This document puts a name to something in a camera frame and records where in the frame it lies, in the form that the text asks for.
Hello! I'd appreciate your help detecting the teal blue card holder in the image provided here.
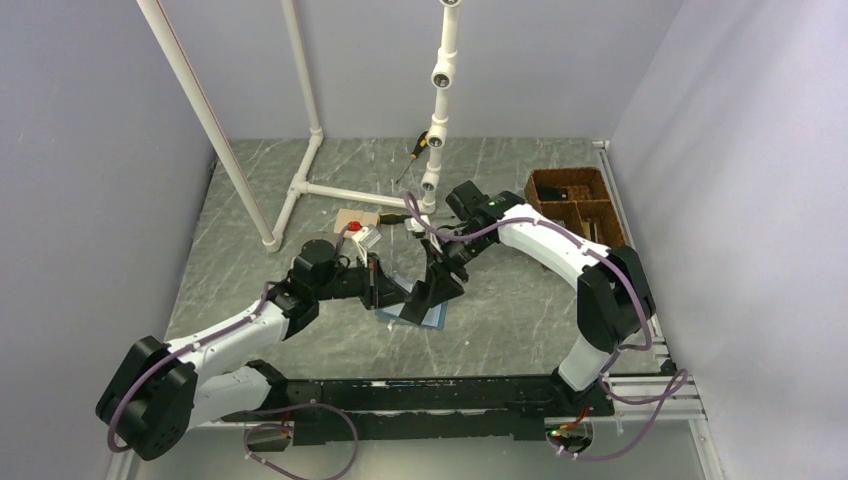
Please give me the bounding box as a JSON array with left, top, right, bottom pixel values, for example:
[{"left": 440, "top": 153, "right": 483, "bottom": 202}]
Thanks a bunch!
[{"left": 375, "top": 302, "right": 448, "bottom": 330}]

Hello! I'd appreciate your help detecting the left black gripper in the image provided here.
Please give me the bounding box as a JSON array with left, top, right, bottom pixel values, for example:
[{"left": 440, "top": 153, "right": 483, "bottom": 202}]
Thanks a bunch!
[{"left": 314, "top": 252, "right": 412, "bottom": 310}]

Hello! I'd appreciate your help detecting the brown wicker basket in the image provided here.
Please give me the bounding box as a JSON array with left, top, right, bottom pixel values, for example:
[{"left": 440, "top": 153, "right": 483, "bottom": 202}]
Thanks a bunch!
[{"left": 524, "top": 167, "right": 630, "bottom": 248}]

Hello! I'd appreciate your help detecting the black yellow screwdriver near pipe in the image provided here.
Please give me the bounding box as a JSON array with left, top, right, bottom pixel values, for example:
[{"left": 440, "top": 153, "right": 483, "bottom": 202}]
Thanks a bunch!
[{"left": 378, "top": 212, "right": 410, "bottom": 226}]

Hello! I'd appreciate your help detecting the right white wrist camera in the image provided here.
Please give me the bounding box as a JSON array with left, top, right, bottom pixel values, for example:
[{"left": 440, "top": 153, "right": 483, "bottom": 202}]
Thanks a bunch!
[{"left": 404, "top": 215, "right": 430, "bottom": 239}]

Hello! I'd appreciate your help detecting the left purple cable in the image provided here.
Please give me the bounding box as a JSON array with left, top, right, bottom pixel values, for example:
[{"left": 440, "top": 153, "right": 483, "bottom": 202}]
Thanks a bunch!
[{"left": 105, "top": 225, "right": 361, "bottom": 480}]

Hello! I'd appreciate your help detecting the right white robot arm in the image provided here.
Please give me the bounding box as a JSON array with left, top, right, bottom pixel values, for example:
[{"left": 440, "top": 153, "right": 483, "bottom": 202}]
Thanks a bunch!
[{"left": 400, "top": 181, "right": 656, "bottom": 415}]

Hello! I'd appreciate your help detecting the white PVC pipe frame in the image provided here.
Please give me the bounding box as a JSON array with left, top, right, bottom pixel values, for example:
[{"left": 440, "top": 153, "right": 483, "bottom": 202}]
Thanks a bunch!
[{"left": 136, "top": 0, "right": 464, "bottom": 254}]

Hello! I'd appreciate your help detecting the aluminium frame rail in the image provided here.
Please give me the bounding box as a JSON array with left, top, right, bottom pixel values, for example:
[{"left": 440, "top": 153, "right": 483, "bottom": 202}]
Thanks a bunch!
[{"left": 96, "top": 336, "right": 724, "bottom": 479}]

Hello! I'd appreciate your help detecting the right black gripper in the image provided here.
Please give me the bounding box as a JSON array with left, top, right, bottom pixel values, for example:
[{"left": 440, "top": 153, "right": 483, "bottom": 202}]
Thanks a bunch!
[{"left": 421, "top": 227, "right": 493, "bottom": 308}]

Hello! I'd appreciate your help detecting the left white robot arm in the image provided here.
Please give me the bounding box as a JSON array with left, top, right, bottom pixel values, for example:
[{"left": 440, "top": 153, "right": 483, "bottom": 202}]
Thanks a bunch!
[{"left": 95, "top": 240, "right": 411, "bottom": 460}]

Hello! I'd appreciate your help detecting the black yellow screwdriver far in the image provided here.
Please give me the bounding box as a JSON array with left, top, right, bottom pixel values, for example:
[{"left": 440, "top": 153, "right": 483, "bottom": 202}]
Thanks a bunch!
[{"left": 394, "top": 131, "right": 428, "bottom": 184}]

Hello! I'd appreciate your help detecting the tan card holder upper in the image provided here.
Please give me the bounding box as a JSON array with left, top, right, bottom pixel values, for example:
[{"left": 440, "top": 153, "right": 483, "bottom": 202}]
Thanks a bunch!
[{"left": 333, "top": 209, "right": 379, "bottom": 238}]

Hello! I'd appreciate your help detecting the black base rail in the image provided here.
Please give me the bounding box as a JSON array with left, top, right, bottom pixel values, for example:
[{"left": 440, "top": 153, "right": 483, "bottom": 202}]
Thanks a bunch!
[{"left": 224, "top": 374, "right": 614, "bottom": 446}]

